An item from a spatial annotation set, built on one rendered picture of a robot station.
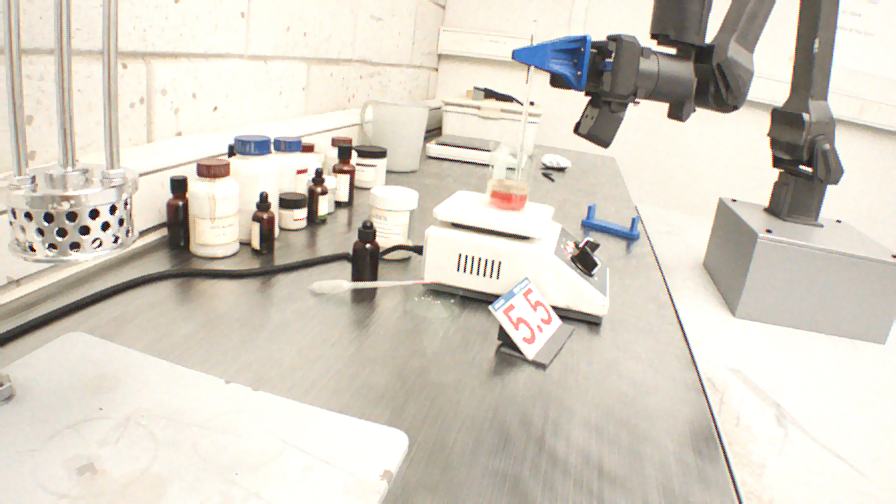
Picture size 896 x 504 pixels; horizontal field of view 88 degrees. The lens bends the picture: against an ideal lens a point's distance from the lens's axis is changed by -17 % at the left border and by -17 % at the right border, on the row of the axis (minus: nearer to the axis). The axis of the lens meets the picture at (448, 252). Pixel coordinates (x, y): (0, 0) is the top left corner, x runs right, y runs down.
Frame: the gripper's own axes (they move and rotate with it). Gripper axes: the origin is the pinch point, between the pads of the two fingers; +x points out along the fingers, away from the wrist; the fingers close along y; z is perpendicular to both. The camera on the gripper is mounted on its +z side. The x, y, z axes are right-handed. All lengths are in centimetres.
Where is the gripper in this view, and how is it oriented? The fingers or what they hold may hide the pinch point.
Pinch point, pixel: (544, 58)
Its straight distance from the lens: 60.4
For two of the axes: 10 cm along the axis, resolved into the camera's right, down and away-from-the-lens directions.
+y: -1.5, -3.3, 9.3
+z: -1.0, 9.4, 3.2
